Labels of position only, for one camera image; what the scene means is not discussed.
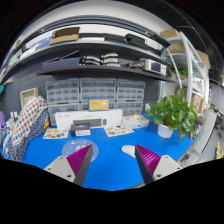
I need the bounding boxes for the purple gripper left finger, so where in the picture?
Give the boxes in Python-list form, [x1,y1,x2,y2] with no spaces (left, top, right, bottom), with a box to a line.
[45,144,93,186]

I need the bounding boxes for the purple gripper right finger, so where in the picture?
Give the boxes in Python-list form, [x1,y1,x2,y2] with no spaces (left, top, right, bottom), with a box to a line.
[135,145,182,184]

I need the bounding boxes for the round space-themed mouse pad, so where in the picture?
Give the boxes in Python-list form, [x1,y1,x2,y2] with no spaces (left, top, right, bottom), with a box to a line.
[62,138,99,161]

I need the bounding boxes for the white computer mouse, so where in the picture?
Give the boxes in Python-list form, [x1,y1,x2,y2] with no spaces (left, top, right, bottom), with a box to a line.
[121,145,135,158]

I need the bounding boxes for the blue table mat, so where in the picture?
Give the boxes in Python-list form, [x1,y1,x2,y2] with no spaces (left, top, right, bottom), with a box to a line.
[23,122,194,191]

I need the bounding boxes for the small black white box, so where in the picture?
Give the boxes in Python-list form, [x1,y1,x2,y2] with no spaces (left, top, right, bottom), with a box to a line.
[70,123,91,137]

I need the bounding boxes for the left illustrated card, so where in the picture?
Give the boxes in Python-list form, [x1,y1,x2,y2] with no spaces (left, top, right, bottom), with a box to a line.
[43,128,68,139]

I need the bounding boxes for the illustrated card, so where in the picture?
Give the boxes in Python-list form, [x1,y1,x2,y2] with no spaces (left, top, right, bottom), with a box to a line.
[43,128,68,139]
[105,126,133,137]

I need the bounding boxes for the white tissue box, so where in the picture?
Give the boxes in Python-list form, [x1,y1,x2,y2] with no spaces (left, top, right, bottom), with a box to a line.
[122,114,149,129]

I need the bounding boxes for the right illustrated card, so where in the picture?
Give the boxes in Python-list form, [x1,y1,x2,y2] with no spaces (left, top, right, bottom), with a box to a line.
[105,126,133,137]

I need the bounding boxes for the green potted plant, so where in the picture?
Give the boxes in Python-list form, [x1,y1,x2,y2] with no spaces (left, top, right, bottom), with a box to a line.
[146,88,197,138]

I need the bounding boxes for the long white keyboard box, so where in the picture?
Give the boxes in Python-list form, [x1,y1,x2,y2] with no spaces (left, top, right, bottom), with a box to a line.
[55,109,123,130]

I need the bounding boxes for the patterned fabric bag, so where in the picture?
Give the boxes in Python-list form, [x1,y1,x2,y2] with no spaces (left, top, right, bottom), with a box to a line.
[8,96,49,162]

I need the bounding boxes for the yellow card box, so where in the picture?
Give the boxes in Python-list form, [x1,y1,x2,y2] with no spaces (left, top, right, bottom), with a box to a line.
[89,99,109,111]

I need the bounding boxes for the grey drawer organizer cabinets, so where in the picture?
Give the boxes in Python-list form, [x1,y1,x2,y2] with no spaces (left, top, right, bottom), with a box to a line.
[46,78,145,126]

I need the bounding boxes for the beige woven basket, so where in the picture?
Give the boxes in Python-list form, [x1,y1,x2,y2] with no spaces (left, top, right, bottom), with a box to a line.
[20,87,39,108]

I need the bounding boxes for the white electronic instrument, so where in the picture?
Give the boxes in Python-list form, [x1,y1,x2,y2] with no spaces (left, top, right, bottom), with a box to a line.
[145,59,166,75]

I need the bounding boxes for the open cardboard box top shelf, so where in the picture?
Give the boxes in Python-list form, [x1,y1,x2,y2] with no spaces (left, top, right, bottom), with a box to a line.
[50,27,80,45]

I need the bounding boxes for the white wire rack shelf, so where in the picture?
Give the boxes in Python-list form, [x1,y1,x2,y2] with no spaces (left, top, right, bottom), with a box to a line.
[159,32,209,115]

